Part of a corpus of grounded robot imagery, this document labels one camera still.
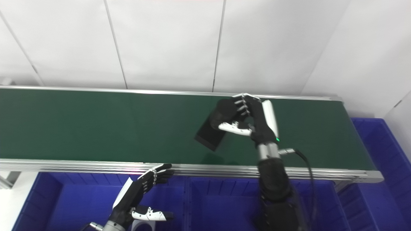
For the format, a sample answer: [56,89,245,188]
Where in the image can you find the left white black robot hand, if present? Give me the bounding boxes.
[111,164,175,226]

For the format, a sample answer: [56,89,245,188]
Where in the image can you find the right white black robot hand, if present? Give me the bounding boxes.
[218,93,280,146]

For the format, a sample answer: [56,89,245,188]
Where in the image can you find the black cylinder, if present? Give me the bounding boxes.
[194,98,245,152]

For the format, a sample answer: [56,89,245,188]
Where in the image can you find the green conveyor belt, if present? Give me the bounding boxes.
[0,88,377,170]
[0,85,384,184]

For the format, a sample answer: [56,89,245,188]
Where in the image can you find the blue plastic bin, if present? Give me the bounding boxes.
[11,172,190,231]
[185,176,353,231]
[336,117,411,231]

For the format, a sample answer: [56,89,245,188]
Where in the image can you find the aluminium conveyor leg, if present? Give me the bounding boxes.
[0,171,22,190]

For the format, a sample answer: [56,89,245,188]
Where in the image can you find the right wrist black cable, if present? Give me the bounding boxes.
[279,148,319,227]

